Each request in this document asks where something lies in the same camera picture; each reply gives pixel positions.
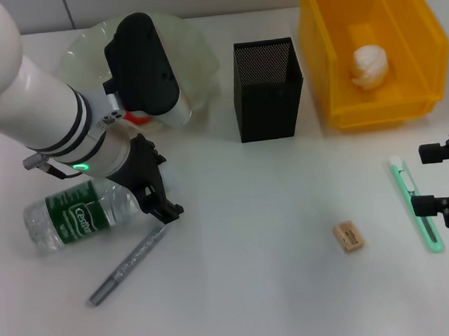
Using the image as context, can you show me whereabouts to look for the beige eraser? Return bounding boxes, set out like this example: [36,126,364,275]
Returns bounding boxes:
[332,221,367,255]

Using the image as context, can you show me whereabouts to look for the white paper ball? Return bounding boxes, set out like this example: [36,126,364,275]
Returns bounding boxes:
[347,43,392,92]

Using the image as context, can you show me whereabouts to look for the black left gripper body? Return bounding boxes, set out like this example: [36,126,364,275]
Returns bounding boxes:
[103,133,154,204]

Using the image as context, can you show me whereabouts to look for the clear water bottle green label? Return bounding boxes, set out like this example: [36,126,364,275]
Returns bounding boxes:
[19,167,185,259]

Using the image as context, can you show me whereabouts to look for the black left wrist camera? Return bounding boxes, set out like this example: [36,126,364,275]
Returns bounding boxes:
[98,9,195,136]

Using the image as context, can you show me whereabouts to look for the black mesh pen holder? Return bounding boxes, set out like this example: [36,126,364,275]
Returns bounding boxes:
[229,35,309,144]

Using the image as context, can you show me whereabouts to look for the grey marker pen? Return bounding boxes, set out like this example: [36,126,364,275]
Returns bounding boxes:
[80,223,174,309]

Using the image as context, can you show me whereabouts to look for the green glass fruit plate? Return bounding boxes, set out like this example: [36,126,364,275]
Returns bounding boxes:
[55,7,226,140]

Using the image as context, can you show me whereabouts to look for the orange fruit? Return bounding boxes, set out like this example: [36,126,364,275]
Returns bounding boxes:
[123,108,155,129]

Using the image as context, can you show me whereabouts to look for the green utility knife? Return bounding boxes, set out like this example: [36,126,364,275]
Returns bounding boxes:
[387,152,446,258]

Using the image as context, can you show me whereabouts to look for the yellow plastic bin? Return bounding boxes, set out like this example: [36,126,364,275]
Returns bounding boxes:
[296,0,449,137]

